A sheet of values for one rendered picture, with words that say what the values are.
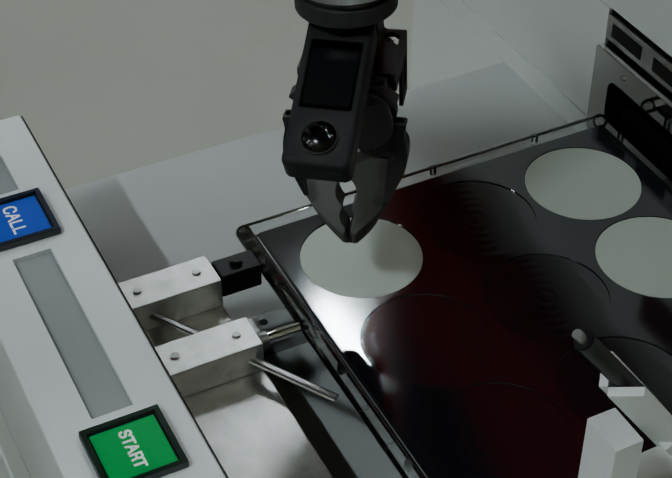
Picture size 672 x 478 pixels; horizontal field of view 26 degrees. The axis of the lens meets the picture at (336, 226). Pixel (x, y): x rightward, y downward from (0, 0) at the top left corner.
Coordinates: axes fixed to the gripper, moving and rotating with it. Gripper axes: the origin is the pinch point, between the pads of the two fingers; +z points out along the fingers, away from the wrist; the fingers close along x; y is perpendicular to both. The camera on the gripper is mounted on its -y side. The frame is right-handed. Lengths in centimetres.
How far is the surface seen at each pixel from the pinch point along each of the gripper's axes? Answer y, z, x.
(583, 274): 6.9, 7.9, -17.8
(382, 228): 9.8, 7.2, -1.0
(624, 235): 12.3, 7.8, -20.9
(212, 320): -1.4, 8.9, 11.0
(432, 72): 61, 24, 1
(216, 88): 155, 92, 56
